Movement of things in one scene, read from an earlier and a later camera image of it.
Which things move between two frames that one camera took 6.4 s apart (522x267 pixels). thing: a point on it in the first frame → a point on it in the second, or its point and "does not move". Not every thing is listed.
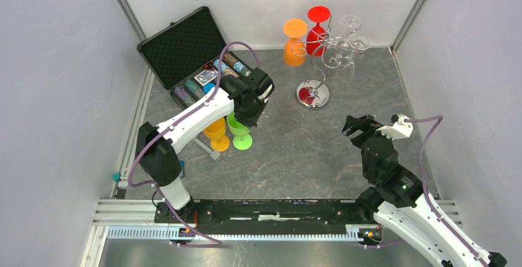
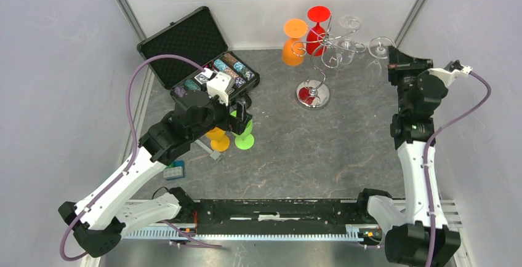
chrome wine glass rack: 308,93 does not move
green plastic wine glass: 242,141 does not move
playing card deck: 205,75 does not move
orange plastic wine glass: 294,51 does not move
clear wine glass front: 359,42 → 378,48
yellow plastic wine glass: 215,131 does not move
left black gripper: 252,122 → 239,122
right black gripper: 365,123 → 399,63
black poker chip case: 189,57 does not move
